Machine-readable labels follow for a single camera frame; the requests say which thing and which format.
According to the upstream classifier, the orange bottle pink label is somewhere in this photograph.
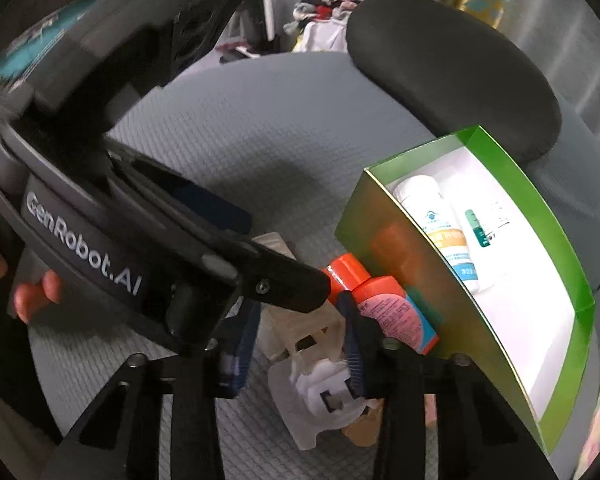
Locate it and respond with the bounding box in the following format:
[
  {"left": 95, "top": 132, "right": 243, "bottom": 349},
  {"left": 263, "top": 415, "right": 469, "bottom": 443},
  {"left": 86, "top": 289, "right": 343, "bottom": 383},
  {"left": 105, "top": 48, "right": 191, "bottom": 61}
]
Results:
[{"left": 321, "top": 254, "right": 439, "bottom": 357}]

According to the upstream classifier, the clear plastic blister pack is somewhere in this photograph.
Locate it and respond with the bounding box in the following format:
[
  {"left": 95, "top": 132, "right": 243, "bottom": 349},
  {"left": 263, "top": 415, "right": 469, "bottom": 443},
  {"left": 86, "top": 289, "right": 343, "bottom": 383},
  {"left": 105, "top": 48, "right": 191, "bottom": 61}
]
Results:
[{"left": 257, "top": 231, "right": 381, "bottom": 467}]

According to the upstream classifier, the grey curtain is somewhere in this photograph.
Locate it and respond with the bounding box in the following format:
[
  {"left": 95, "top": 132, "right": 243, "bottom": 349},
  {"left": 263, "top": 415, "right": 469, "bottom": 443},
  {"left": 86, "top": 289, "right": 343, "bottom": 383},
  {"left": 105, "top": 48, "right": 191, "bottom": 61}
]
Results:
[{"left": 505, "top": 0, "right": 600, "bottom": 136}]

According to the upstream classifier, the white plug-in device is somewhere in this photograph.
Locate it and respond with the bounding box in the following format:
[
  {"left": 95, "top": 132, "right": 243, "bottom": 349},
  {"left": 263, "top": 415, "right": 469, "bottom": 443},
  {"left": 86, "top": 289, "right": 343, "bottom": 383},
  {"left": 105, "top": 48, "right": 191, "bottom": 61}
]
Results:
[{"left": 290, "top": 355, "right": 368, "bottom": 423}]

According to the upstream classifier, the small white bottle green label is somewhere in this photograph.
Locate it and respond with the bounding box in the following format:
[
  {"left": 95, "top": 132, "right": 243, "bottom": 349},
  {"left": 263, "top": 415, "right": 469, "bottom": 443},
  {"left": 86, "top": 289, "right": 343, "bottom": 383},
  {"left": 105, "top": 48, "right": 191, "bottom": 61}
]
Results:
[{"left": 461, "top": 200, "right": 513, "bottom": 252}]

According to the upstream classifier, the black white flat mop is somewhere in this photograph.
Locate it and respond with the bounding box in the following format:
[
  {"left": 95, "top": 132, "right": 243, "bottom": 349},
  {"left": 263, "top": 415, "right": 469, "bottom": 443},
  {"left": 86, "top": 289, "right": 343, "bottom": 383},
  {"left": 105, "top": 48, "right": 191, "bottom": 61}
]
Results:
[{"left": 245, "top": 0, "right": 281, "bottom": 58}]

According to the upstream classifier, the pile of clothes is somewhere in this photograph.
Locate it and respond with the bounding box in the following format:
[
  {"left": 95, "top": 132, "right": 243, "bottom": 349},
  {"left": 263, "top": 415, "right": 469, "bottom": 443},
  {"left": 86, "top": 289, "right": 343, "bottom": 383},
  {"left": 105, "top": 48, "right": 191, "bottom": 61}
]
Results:
[{"left": 292, "top": 0, "right": 378, "bottom": 54}]

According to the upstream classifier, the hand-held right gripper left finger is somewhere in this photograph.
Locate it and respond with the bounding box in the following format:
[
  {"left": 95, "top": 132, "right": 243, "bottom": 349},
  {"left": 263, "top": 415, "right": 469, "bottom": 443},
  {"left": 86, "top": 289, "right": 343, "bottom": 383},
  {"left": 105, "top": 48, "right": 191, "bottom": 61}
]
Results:
[{"left": 55, "top": 305, "right": 261, "bottom": 480}]

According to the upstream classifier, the green cardboard box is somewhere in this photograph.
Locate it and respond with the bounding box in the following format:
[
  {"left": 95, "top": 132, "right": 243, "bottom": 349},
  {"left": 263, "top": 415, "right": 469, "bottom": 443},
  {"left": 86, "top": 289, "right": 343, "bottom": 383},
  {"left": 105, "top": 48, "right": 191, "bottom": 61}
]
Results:
[{"left": 334, "top": 125, "right": 596, "bottom": 458}]

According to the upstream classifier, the white bottle blue orange label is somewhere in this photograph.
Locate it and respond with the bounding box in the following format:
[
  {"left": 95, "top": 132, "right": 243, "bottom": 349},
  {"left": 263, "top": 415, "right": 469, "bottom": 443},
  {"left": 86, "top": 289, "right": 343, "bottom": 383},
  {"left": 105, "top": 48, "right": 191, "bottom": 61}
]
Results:
[{"left": 392, "top": 175, "right": 482, "bottom": 293}]

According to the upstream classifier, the amber vial strip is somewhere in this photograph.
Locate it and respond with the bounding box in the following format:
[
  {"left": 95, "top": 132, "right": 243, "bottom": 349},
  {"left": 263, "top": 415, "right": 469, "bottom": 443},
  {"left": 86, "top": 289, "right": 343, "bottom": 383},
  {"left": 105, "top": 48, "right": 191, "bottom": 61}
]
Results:
[{"left": 342, "top": 407, "right": 383, "bottom": 456}]

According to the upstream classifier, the person's left hand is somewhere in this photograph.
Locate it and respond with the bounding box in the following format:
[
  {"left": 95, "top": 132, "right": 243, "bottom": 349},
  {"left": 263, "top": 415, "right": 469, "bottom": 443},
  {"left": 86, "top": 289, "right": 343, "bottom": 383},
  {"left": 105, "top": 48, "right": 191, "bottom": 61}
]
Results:
[{"left": 0, "top": 167, "right": 63, "bottom": 325}]

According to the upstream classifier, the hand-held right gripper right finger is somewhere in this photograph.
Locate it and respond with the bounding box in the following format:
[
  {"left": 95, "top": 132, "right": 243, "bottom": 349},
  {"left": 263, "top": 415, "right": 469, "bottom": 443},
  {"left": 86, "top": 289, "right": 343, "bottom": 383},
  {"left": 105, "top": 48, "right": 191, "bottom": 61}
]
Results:
[{"left": 335, "top": 292, "right": 556, "bottom": 480}]

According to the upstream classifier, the black cushion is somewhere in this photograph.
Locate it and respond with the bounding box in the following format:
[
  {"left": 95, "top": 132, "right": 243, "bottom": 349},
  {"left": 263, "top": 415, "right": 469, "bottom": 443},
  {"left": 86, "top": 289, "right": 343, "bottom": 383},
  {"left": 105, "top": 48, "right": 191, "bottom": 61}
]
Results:
[{"left": 345, "top": 0, "right": 564, "bottom": 163}]

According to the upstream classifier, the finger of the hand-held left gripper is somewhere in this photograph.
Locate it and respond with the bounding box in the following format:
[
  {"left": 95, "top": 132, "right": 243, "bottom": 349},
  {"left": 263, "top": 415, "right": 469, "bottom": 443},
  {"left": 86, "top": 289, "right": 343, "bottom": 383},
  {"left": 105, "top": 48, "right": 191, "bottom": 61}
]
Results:
[
  {"left": 130, "top": 160, "right": 253, "bottom": 238},
  {"left": 237, "top": 242, "right": 332, "bottom": 313}
]

